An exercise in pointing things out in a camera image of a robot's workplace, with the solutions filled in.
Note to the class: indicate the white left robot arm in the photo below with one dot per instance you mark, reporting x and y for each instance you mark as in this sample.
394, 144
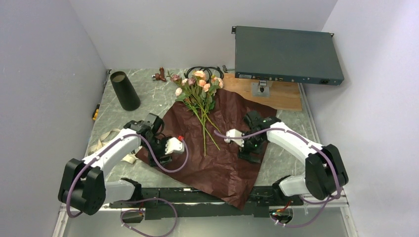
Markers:
83, 185

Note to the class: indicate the dark red wrapping paper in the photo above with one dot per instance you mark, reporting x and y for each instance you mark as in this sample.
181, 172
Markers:
212, 165

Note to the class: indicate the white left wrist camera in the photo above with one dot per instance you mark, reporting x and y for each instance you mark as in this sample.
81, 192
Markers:
174, 146

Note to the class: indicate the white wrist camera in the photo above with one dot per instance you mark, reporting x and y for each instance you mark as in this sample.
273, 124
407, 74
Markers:
174, 146
235, 136

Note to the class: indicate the dark green network switch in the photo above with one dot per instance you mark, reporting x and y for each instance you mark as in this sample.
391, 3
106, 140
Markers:
286, 55

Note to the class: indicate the black cone vase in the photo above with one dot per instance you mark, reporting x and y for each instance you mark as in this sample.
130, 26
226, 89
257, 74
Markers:
125, 92

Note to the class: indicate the red flower bouquet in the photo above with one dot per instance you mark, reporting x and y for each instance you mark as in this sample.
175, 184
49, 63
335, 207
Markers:
198, 94

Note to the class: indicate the brown small figurine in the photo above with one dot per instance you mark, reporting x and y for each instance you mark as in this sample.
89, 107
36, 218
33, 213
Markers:
160, 76

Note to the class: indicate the metal switch stand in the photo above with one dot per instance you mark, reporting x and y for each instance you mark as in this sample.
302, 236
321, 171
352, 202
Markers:
261, 88

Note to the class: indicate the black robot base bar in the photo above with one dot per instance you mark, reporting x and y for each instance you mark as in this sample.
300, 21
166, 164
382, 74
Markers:
158, 203

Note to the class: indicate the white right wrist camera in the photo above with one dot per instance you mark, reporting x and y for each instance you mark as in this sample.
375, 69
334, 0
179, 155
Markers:
235, 136

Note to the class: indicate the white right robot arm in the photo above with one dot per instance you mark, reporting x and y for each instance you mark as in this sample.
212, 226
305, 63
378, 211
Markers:
324, 175

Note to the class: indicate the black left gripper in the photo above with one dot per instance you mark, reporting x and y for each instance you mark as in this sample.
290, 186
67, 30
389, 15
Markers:
164, 160

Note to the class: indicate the yellow tool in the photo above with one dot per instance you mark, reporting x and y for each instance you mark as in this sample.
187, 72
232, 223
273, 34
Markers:
95, 112

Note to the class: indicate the beige ribbon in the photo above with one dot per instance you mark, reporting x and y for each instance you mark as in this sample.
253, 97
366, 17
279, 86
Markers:
104, 140

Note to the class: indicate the aluminium frame rail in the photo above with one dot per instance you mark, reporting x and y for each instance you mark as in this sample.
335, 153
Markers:
309, 220

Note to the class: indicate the wooden board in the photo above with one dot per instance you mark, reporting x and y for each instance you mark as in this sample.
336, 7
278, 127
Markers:
283, 95

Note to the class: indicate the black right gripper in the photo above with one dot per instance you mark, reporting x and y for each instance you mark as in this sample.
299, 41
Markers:
244, 153

